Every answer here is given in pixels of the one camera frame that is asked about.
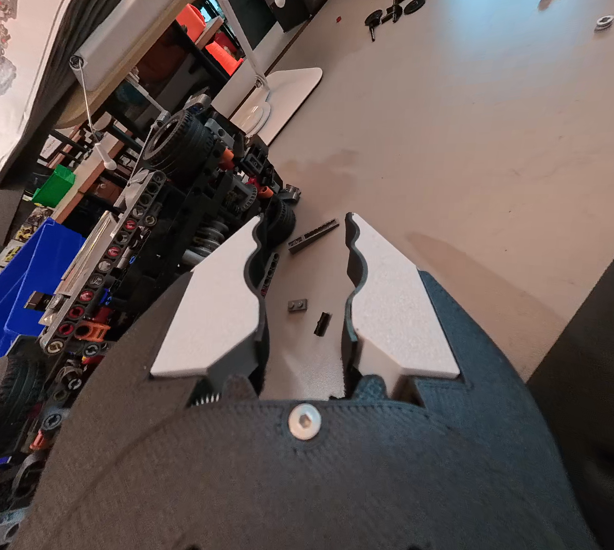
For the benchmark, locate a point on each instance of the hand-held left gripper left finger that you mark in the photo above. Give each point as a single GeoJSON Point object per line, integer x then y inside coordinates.
{"type": "Point", "coordinates": [211, 319]}

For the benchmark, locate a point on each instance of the pile of small lego pieces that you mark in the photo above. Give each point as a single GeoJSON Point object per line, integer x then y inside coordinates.
{"type": "Point", "coordinates": [415, 4]}

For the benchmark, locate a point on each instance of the small round silver piece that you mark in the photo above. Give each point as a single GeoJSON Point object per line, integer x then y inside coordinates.
{"type": "Point", "coordinates": [604, 22]}

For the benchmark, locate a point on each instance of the long dark grey lego plate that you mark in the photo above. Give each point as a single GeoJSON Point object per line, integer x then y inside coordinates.
{"type": "Point", "coordinates": [314, 236]}

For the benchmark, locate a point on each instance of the short black lego connector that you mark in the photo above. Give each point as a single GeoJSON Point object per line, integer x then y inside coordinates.
{"type": "Point", "coordinates": [322, 324]}

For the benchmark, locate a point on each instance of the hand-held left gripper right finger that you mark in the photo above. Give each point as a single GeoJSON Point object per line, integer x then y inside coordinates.
{"type": "Point", "coordinates": [403, 319]}

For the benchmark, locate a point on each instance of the blue plastic bin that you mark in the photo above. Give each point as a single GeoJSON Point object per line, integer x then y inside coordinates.
{"type": "Point", "coordinates": [29, 281]}

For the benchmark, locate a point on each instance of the small grey lego plate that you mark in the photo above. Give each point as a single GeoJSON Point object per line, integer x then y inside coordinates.
{"type": "Point", "coordinates": [297, 305]}

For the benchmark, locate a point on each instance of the partly built lego car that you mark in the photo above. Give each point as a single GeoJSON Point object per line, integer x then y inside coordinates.
{"type": "Point", "coordinates": [192, 185]}

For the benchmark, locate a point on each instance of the green plastic bin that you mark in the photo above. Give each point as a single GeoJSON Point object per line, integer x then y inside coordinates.
{"type": "Point", "coordinates": [55, 188]}

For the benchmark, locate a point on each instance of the orange plastic bin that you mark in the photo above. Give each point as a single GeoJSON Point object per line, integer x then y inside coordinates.
{"type": "Point", "coordinates": [223, 55]}
{"type": "Point", "coordinates": [192, 20]}

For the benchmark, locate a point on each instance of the white book stand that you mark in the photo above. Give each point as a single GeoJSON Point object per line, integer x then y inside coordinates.
{"type": "Point", "coordinates": [288, 89]}

